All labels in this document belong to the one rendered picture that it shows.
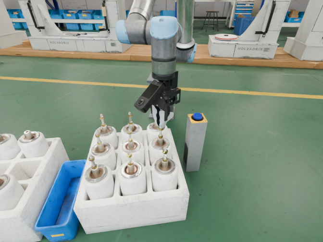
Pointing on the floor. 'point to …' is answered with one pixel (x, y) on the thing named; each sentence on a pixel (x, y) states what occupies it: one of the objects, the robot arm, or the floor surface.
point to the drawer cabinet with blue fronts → (242, 9)
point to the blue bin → (62, 204)
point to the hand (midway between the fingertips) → (159, 125)
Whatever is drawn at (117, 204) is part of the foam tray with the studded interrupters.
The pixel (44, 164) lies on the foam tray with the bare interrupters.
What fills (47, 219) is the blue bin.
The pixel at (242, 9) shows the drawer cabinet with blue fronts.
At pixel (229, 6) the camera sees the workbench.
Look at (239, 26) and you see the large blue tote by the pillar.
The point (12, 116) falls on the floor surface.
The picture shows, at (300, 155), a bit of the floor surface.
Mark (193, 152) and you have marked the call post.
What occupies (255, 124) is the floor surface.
